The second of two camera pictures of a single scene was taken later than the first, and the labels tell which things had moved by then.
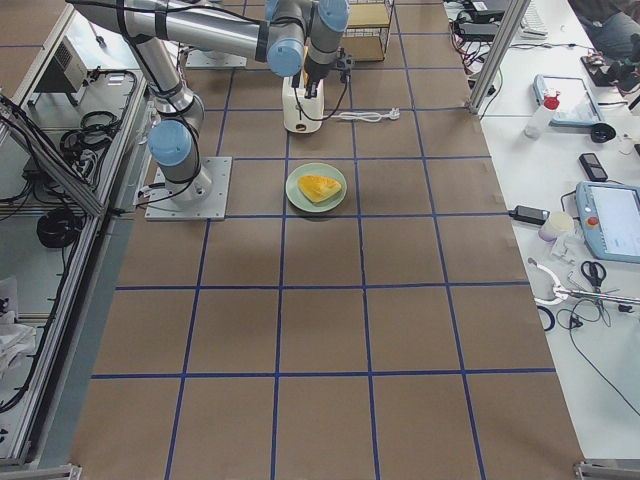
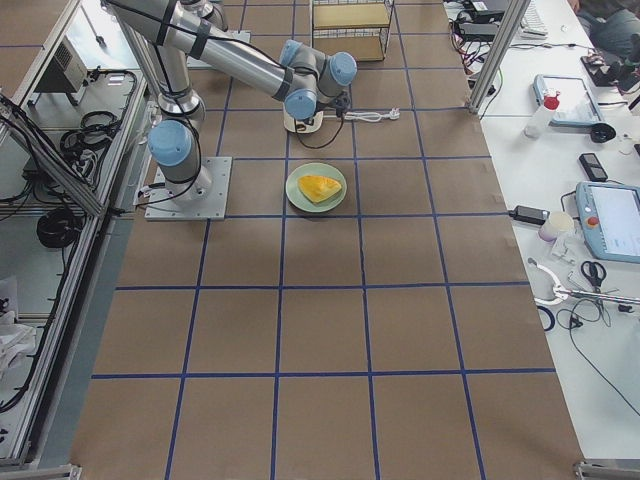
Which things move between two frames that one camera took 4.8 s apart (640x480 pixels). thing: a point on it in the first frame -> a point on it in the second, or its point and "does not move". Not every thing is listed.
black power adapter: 530,214 does not move
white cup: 557,224 does not move
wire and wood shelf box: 365,36 does not move
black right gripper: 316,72 -> 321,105
